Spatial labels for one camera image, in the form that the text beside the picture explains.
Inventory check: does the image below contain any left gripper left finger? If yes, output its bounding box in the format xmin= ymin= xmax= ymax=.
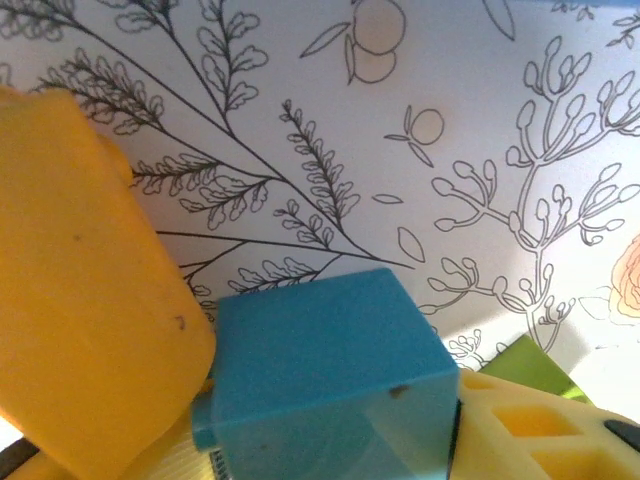
xmin=0 ymin=424 xmax=226 ymax=480

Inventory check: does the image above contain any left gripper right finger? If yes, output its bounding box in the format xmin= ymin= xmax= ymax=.
xmin=449 ymin=372 xmax=640 ymax=480

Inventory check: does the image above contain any small green lego brick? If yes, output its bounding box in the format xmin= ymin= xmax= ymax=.
xmin=477 ymin=334 xmax=590 ymax=404

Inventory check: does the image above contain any small blue lego brick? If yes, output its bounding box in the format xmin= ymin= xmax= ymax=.
xmin=191 ymin=267 xmax=461 ymax=480

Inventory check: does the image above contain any floral patterned table cover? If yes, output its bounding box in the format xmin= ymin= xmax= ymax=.
xmin=0 ymin=0 xmax=640 ymax=416

